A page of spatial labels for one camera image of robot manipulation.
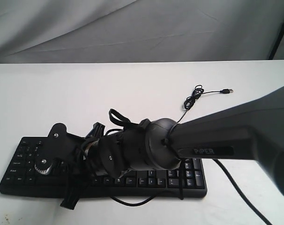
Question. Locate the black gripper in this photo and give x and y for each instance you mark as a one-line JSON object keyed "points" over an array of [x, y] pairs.
{"points": [[108, 154]]}

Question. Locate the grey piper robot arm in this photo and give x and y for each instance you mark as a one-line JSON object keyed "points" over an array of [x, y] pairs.
{"points": [[251, 131]]}

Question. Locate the black acer keyboard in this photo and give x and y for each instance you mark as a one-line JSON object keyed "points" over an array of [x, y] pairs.
{"points": [[21, 179]]}

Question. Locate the grey backdrop cloth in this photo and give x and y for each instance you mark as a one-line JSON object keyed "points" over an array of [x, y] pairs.
{"points": [[109, 31]]}

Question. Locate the black tripod stand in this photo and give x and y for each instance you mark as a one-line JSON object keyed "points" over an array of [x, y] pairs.
{"points": [[277, 42]]}

